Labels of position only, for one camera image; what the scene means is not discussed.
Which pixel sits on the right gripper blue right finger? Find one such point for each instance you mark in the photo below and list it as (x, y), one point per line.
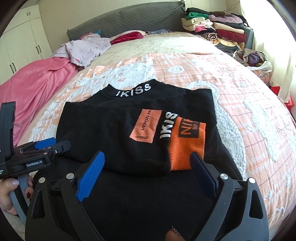
(206, 175)

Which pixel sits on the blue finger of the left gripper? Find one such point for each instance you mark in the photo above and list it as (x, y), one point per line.
(43, 144)
(59, 148)

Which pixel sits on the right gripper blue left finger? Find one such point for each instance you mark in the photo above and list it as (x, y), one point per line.
(87, 181)

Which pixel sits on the black IKISS sweatshirt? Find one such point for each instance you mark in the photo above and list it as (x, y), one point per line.
(147, 135)

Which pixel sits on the floral basket of clothes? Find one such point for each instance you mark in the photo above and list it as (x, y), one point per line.
(255, 61)

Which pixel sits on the stack of folded clothes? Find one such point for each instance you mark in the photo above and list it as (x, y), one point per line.
(218, 27)

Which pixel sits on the left hand red nails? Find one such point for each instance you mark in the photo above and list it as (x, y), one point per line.
(8, 185)

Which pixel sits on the right hand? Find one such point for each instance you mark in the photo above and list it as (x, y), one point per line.
(173, 235)

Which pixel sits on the pink blanket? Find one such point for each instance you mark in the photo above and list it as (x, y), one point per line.
(33, 86)

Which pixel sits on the peach white patterned bedspread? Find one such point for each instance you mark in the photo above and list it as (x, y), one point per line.
(254, 124)

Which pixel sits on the light purple garment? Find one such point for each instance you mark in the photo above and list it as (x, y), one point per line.
(83, 51)

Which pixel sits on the white wardrobe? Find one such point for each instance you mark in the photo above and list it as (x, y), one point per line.
(24, 41)

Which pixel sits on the red bag on floor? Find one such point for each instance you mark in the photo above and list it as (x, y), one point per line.
(287, 99)

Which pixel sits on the red satin pillow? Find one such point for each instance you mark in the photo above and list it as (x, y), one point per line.
(127, 36)

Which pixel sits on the dark bedside cabinet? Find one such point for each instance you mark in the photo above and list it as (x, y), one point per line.
(249, 37)

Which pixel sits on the white curtain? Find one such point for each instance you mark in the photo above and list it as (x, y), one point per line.
(272, 36)

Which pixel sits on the grey quilted headboard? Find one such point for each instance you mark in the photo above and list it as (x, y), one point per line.
(145, 17)

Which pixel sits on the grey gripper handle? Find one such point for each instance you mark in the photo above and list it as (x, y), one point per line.
(19, 198)

